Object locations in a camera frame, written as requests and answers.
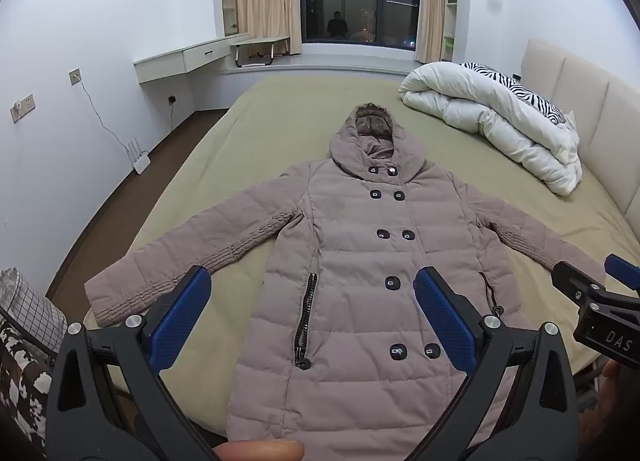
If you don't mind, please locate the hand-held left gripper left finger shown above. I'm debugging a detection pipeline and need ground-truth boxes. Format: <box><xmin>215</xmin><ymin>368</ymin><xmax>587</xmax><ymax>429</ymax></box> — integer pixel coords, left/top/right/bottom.
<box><xmin>45</xmin><ymin>265</ymin><xmax>236</xmax><ymax>461</ymax></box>

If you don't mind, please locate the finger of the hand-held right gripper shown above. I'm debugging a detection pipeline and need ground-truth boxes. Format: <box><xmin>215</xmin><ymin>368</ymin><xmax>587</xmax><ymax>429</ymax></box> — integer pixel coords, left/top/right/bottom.
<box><xmin>604</xmin><ymin>254</ymin><xmax>640</xmax><ymax>292</ymax></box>
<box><xmin>552</xmin><ymin>261</ymin><xmax>609</xmax><ymax>308</ymax></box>

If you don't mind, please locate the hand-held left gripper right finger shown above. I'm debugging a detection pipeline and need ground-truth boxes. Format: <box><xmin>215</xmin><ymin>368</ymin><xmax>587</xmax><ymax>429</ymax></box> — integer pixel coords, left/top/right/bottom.
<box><xmin>400</xmin><ymin>266</ymin><xmax>581</xmax><ymax>461</ymax></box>

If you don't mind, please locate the mauve padded hooded coat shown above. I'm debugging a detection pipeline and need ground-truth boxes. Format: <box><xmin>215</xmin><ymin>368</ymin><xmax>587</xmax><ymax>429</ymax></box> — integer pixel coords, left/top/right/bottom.
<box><xmin>84</xmin><ymin>103</ymin><xmax>568</xmax><ymax>449</ymax></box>

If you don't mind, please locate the person's right hand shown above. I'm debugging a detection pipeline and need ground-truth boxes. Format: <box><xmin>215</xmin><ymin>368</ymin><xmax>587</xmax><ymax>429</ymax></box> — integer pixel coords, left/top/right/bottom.
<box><xmin>582</xmin><ymin>360</ymin><xmax>640</xmax><ymax>461</ymax></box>

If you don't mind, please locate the person's left hand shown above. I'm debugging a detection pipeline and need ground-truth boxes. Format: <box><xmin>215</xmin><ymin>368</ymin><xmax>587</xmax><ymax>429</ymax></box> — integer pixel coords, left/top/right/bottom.
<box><xmin>212</xmin><ymin>439</ymin><xmax>306</xmax><ymax>461</ymax></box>

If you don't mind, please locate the checkered white cloth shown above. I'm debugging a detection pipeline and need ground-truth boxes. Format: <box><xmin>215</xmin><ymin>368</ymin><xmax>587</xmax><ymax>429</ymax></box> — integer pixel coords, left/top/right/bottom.
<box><xmin>0</xmin><ymin>267</ymin><xmax>68</xmax><ymax>357</ymax></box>

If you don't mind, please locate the white router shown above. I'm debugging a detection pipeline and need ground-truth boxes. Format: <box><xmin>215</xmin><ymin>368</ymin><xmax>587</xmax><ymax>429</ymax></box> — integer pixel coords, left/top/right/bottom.
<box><xmin>125</xmin><ymin>138</ymin><xmax>152</xmax><ymax>175</ymax></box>

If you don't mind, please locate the white duvet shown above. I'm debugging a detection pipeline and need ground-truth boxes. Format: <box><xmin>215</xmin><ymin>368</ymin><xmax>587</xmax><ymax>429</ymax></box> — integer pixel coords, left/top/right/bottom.
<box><xmin>399</xmin><ymin>61</ymin><xmax>583</xmax><ymax>196</ymax></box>

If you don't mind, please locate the beige padded headboard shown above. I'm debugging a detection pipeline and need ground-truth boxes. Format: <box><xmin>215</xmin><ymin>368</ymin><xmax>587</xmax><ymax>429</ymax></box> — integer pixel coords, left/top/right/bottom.
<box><xmin>520</xmin><ymin>38</ymin><xmax>640</xmax><ymax>242</ymax></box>

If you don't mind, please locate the zebra striped pillow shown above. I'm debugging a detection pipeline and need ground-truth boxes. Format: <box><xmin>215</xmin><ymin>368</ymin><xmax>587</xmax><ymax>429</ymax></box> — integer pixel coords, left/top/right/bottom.
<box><xmin>459</xmin><ymin>62</ymin><xmax>568</xmax><ymax>126</ymax></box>

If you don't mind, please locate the bed with beige sheet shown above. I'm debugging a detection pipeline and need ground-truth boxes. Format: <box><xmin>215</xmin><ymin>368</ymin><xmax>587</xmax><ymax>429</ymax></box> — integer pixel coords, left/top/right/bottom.
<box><xmin>47</xmin><ymin>76</ymin><xmax>640</xmax><ymax>442</ymax></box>

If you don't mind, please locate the folding lap table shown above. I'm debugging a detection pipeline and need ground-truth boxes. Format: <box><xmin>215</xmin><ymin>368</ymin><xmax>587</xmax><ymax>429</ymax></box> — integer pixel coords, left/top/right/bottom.
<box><xmin>230</xmin><ymin>36</ymin><xmax>291</xmax><ymax>68</ymax></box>

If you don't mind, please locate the narrow beige curtain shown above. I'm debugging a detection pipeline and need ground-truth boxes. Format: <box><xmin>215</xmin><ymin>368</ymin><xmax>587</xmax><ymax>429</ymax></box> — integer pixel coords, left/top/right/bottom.
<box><xmin>415</xmin><ymin>0</ymin><xmax>447</xmax><ymax>64</ymax></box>

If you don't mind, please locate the thin router cable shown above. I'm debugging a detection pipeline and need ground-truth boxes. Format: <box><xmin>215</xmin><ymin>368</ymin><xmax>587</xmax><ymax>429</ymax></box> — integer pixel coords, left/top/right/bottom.
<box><xmin>75</xmin><ymin>75</ymin><xmax>137</xmax><ymax>164</ymax></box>

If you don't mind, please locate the white wall-mounted desk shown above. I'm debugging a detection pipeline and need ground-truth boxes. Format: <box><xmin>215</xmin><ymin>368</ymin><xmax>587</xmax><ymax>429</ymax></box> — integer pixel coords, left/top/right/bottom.
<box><xmin>133</xmin><ymin>33</ymin><xmax>251</xmax><ymax>86</ymax></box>

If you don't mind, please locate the white wall socket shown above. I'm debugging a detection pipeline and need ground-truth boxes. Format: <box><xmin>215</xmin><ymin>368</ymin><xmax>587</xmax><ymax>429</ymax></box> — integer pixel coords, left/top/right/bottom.
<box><xmin>10</xmin><ymin>93</ymin><xmax>36</xmax><ymax>122</ymax></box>

